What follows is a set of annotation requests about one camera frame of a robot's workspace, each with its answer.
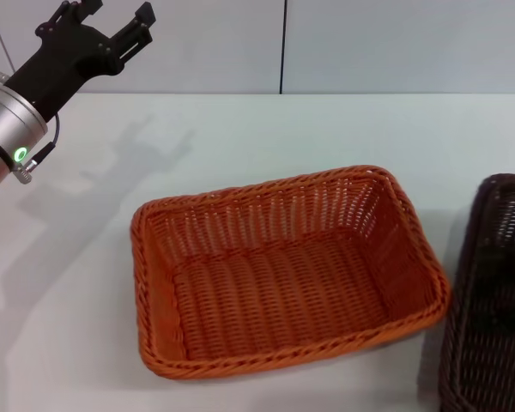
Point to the dark brown woven basket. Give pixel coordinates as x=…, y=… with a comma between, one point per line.
x=489, y=300

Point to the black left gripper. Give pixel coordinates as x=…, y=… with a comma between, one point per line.
x=64, y=60

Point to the orange woven basket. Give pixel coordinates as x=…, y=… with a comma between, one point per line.
x=283, y=283

